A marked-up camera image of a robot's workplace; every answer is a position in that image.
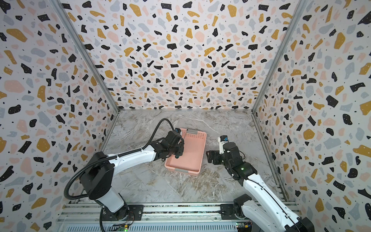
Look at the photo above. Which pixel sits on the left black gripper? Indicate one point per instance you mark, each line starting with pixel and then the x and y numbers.
pixel 181 145

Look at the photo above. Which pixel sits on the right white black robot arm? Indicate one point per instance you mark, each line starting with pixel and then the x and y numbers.
pixel 261 206

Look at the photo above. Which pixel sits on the aluminium mounting rail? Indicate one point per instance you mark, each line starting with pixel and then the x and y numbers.
pixel 161 217

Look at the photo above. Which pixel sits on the pink plastic perforated bin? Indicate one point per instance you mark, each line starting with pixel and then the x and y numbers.
pixel 191 161

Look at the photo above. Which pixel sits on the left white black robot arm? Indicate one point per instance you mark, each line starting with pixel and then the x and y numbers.
pixel 97 180

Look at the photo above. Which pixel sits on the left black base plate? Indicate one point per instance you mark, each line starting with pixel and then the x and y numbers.
pixel 130 213

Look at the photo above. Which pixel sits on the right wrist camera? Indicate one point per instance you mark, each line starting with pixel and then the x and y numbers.
pixel 223 139

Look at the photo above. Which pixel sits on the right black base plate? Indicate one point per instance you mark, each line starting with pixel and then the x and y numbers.
pixel 231 211

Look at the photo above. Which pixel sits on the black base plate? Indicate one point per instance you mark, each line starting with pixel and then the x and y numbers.
pixel 231 211
pixel 130 213

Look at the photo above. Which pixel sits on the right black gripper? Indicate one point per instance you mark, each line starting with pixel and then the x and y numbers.
pixel 216 156

